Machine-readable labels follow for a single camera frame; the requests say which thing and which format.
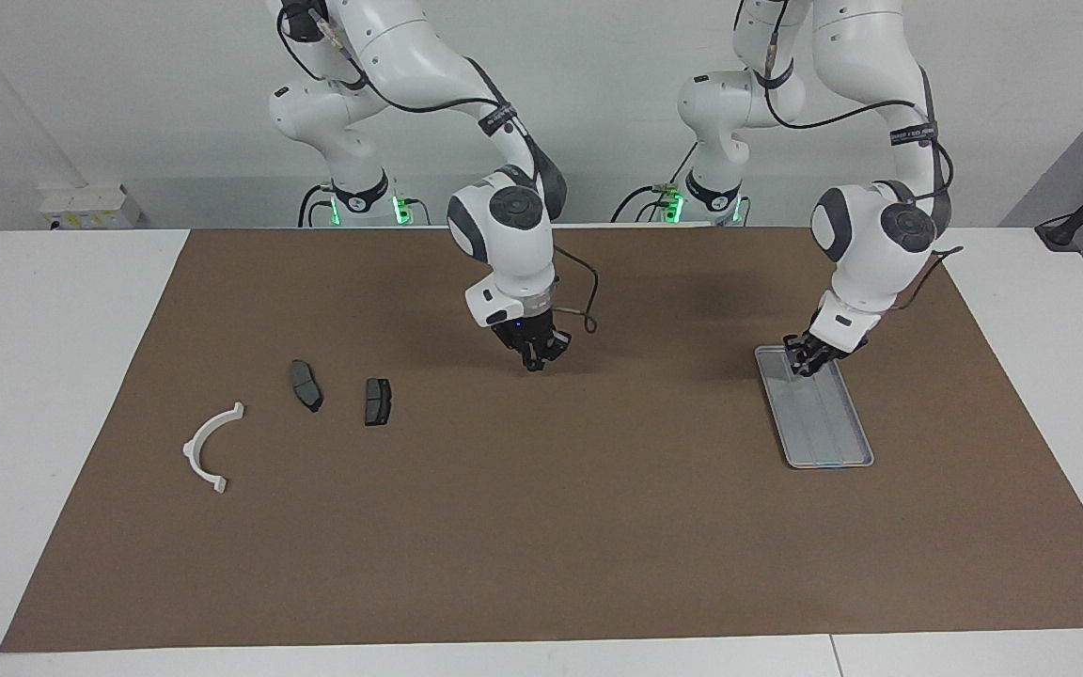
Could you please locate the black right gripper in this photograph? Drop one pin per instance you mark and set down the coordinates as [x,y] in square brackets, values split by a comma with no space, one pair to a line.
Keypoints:
[532,337]

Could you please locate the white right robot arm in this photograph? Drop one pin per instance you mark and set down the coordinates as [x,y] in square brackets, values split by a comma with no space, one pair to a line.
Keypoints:
[513,254]

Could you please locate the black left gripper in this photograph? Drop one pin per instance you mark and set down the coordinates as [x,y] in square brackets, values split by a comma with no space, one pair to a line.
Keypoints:
[824,343]

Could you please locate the elongated dark brake pad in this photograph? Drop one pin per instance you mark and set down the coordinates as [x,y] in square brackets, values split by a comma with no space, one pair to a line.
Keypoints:
[306,385]

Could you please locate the brown table mat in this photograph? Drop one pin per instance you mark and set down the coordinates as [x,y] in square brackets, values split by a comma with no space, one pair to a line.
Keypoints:
[541,527]

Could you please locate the silver metal ribbed tray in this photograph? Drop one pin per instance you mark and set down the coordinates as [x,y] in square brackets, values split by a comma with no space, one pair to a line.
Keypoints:
[828,423]

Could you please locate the rectangular dark brake pad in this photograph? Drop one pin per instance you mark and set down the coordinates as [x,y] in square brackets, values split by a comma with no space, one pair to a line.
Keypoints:
[378,402]

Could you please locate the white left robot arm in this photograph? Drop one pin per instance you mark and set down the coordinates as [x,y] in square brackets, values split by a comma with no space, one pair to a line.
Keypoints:
[871,273]

